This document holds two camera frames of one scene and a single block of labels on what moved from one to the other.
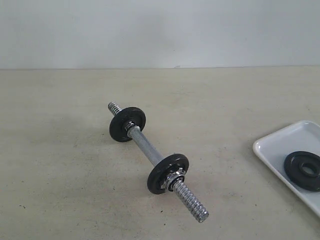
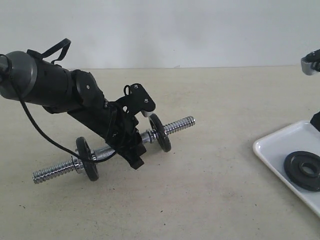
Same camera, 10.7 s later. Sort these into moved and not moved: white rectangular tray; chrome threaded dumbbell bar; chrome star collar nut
Moved: chrome threaded dumbbell bar; chrome star collar nut
Not moved: white rectangular tray
